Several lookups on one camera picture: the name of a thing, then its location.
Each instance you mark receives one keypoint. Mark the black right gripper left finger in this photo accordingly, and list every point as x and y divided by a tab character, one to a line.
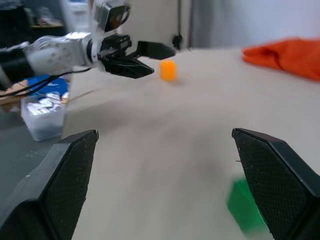
57	190

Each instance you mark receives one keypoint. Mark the brown cardboard piece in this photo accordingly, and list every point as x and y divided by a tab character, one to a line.
8	100

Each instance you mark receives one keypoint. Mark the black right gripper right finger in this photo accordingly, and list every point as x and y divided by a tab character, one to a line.
277	190

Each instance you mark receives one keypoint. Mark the green cube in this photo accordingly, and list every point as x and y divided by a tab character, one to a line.
240	205

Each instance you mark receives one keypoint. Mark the black table clamp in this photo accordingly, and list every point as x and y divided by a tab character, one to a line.
177	40

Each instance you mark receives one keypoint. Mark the orange cloth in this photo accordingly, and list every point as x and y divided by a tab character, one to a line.
290	56

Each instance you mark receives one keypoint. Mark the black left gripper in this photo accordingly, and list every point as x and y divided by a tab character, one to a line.
117	44

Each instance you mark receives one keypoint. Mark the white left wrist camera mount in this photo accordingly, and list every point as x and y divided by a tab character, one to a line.
101	15

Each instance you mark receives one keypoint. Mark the blue plastic bag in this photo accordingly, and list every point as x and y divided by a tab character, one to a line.
58	86

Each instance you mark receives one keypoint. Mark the orange cube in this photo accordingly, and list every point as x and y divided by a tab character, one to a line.
168	70

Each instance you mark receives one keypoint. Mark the clear plastic container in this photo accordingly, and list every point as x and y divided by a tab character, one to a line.
43	117

